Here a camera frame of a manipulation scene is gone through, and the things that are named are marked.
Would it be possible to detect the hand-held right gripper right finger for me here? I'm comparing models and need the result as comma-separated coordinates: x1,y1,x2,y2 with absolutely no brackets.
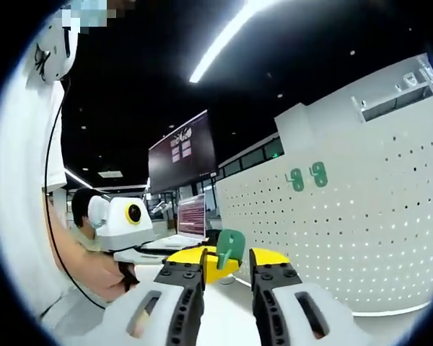
248,247,375,346

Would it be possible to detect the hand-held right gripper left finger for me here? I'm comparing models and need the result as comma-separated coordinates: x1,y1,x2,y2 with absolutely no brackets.
106,247,209,346

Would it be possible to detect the green hook assembly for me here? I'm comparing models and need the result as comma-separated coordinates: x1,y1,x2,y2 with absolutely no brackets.
307,161,328,188
215,228,247,270
284,167,305,192

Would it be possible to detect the white perforated mounting plate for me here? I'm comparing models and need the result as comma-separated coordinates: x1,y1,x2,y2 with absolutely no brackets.
215,115,433,318

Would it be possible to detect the open laptop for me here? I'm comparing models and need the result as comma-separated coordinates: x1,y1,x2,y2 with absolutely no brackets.
140,193,207,252

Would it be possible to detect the white chest-worn device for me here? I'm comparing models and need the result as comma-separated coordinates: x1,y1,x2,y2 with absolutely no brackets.
26,12,76,83

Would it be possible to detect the long ceiling strip light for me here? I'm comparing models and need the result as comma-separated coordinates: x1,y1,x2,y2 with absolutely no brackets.
188,0,286,84

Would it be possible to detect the white metal shelf rack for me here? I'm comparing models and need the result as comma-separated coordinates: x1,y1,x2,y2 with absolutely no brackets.
350,56,433,124

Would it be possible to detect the large dark wall screen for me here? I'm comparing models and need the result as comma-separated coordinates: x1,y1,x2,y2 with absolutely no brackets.
147,109,220,195

